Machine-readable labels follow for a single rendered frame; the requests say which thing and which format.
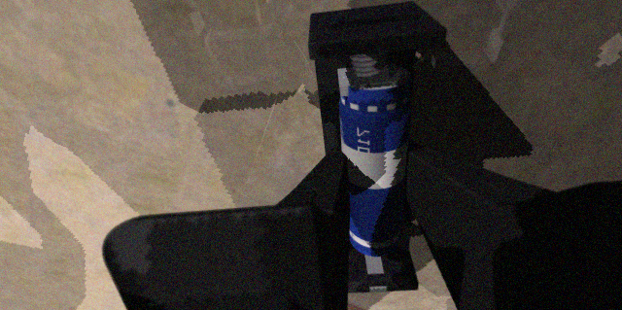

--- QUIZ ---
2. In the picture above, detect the blue and white battery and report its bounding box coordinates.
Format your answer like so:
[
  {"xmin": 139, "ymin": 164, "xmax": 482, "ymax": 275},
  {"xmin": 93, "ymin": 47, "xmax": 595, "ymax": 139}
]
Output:
[{"xmin": 339, "ymin": 66, "xmax": 411, "ymax": 257}]

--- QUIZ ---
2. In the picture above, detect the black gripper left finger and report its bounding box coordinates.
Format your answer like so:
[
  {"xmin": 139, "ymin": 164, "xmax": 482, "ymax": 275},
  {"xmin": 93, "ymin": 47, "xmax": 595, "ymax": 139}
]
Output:
[{"xmin": 101, "ymin": 147, "xmax": 350, "ymax": 310}]

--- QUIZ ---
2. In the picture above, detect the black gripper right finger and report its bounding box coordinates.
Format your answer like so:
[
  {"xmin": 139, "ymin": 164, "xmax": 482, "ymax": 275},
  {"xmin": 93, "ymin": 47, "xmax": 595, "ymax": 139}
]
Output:
[{"xmin": 404, "ymin": 141, "xmax": 622, "ymax": 310}]

